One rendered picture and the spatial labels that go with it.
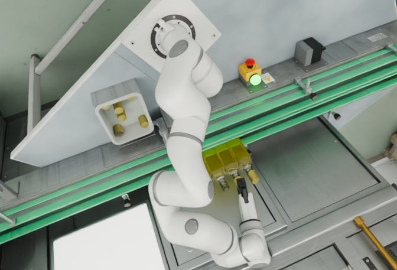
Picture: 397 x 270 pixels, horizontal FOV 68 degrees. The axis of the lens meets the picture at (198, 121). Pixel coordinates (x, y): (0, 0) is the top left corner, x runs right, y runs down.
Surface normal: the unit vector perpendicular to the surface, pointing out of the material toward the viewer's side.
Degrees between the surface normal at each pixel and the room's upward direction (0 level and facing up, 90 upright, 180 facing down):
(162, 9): 5
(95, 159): 90
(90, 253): 90
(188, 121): 74
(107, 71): 0
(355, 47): 90
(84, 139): 0
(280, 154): 89
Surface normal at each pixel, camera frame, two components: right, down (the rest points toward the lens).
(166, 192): -0.58, 0.04
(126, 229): -0.14, -0.66
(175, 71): -0.34, -0.50
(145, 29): 0.36, 0.60
